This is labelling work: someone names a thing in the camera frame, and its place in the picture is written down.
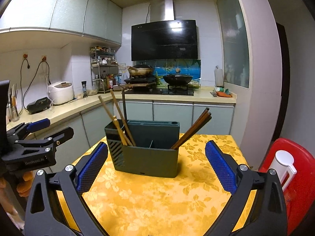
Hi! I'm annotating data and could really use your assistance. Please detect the tan bamboo chopstick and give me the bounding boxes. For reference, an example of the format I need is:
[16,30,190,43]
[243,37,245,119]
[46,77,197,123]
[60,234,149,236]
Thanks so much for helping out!
[110,89,136,146]

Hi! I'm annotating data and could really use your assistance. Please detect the light bamboo chopstick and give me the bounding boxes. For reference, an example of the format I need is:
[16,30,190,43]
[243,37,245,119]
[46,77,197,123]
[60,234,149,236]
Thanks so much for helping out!
[98,95,132,146]

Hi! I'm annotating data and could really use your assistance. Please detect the reddish brown chopstick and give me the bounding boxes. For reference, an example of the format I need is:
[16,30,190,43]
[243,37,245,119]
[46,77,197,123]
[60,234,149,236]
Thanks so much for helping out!
[171,112,212,150]

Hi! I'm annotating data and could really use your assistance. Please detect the left hand orange glove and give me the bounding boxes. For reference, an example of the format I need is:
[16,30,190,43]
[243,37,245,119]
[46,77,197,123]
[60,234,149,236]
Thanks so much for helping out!
[0,171,35,198]

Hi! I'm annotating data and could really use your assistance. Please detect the lower counter cabinets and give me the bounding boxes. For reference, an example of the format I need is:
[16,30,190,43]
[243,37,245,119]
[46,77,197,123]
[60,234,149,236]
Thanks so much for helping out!
[6,99,235,175]

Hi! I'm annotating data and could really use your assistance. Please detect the metal utensil cup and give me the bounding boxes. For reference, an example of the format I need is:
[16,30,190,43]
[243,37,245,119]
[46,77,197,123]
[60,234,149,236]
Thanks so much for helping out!
[9,84,19,122]

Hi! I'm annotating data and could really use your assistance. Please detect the black countertop appliance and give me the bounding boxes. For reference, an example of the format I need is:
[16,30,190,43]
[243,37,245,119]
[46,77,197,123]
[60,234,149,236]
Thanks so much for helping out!
[26,97,52,114]

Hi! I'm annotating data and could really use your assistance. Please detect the red plastic stool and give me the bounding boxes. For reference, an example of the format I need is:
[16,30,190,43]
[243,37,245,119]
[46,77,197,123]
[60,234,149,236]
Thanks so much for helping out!
[259,138,314,235]

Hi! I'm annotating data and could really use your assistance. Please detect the white rice cooker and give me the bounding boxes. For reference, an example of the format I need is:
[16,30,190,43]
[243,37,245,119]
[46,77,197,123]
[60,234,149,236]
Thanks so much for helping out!
[47,82,74,105]

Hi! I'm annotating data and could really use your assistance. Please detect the pepper grinder bottle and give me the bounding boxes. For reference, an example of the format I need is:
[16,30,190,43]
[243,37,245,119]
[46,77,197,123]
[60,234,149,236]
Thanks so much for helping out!
[81,81,88,98]

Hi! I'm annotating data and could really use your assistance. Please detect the white plastic jug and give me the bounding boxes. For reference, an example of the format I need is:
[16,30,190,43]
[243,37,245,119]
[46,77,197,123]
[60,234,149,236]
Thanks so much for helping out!
[269,150,297,191]

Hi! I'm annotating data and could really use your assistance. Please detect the metal spice rack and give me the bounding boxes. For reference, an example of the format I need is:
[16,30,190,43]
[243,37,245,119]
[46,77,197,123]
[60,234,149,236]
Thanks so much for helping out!
[90,46,119,93]

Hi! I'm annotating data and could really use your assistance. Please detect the dark green utensil holder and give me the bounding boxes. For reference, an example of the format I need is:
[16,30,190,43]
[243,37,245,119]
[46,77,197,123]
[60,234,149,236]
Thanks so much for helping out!
[104,120,180,178]

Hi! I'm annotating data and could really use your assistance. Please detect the clay pot on stove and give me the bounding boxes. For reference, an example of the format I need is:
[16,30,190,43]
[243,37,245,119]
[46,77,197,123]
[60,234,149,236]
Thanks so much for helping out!
[128,64,153,77]

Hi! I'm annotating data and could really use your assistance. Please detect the gas stove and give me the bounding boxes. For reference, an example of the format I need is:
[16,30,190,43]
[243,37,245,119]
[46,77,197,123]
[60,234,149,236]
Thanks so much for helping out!
[125,77,194,96]

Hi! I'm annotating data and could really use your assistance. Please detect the black wok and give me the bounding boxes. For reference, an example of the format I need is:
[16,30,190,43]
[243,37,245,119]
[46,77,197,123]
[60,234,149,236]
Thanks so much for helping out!
[163,74,193,86]

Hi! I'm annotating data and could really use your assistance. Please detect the orange item on counter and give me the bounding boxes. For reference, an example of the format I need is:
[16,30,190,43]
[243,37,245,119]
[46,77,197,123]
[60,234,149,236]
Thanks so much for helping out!
[211,87,233,98]

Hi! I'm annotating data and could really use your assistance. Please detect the black range hood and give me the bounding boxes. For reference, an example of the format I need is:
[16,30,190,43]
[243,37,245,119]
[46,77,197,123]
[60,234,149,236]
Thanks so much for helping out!
[131,20,198,61]

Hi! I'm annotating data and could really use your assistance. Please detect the white plastic bottle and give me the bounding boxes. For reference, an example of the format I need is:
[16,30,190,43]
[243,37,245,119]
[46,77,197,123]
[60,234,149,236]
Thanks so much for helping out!
[214,65,224,87]

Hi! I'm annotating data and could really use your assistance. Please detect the upper wall cabinets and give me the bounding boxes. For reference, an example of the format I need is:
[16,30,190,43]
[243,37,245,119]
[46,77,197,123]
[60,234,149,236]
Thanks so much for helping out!
[1,0,122,45]

